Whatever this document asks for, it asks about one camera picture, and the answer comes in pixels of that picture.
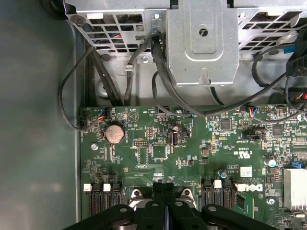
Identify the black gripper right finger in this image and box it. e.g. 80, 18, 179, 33
164, 182, 280, 230

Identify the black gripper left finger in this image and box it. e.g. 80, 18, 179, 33
63, 182, 166, 230

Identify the black latch RAM slot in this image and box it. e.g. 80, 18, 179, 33
111, 183, 125, 207
202, 179, 213, 208
92, 183, 104, 215
222, 179, 235, 210

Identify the white latch RAM slot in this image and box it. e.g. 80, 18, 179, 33
212, 180, 223, 208
83, 183, 93, 218
103, 183, 113, 211

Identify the green motherboard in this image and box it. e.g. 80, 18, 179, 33
79, 106, 307, 230

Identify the silver coin battery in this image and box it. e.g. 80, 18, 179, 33
103, 123, 125, 144

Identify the silver heat sink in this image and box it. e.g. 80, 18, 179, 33
282, 167, 307, 212

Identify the black PC case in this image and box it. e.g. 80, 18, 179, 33
0, 0, 307, 230

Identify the silver metal drive cage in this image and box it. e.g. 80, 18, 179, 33
64, 0, 307, 87

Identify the thin black cable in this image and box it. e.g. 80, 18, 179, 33
152, 70, 195, 118
58, 45, 106, 131

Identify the thick black cable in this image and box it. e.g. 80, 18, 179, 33
152, 32, 299, 116
87, 49, 124, 107

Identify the black wire connector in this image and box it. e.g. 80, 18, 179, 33
285, 30, 307, 78
284, 80, 307, 111

